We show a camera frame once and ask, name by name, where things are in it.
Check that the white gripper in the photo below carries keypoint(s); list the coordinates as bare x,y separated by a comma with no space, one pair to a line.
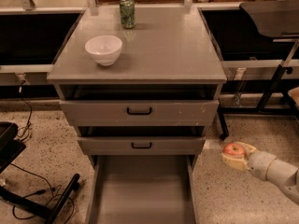
260,163

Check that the red apple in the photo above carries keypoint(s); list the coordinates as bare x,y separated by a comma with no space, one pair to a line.
233,149

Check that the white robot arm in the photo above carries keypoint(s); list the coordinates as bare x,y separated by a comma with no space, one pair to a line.
284,176

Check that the grey drawer cabinet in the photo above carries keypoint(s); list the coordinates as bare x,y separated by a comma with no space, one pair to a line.
168,56

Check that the grey open bottom drawer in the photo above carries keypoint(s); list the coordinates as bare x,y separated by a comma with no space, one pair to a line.
142,190

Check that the grey middle drawer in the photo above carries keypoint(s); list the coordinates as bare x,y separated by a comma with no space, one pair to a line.
141,145

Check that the grey top drawer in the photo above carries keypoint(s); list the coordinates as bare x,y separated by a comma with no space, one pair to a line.
139,113

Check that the black table right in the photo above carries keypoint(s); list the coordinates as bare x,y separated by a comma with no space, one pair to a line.
279,21

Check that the white ceramic bowl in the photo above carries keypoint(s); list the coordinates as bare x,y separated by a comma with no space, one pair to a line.
104,49

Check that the green soda can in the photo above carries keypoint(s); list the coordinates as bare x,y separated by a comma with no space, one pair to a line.
127,11

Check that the black chair base left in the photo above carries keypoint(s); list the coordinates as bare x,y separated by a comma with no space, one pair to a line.
39,197

